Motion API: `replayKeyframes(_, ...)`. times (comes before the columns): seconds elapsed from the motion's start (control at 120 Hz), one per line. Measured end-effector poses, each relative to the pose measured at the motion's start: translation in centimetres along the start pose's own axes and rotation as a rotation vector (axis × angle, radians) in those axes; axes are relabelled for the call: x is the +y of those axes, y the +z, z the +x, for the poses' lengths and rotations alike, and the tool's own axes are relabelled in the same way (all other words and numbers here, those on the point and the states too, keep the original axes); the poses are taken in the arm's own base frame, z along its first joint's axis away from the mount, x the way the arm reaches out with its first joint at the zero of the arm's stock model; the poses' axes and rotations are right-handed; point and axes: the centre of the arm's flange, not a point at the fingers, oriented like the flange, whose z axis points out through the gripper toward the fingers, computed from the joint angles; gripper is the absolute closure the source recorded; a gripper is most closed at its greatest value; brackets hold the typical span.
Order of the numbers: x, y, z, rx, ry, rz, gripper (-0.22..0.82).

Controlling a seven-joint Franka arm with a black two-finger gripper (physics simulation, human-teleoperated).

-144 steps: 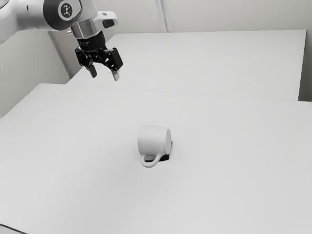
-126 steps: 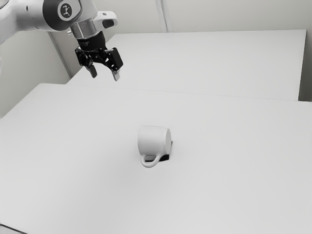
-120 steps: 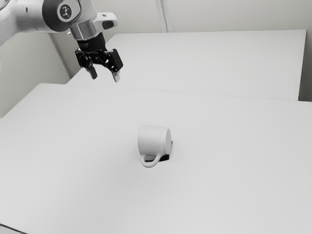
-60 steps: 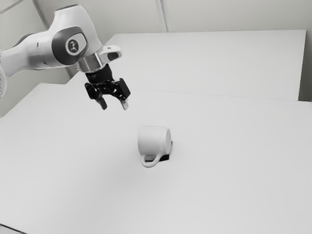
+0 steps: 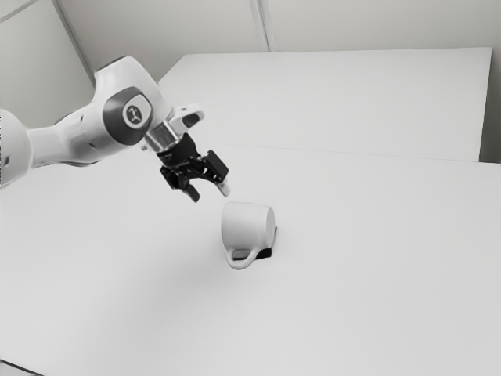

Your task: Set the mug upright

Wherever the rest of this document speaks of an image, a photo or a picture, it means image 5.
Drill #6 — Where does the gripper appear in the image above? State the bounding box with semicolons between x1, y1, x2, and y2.
155;132;232;203

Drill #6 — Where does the white mug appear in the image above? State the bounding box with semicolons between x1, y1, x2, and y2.
221;201;276;270

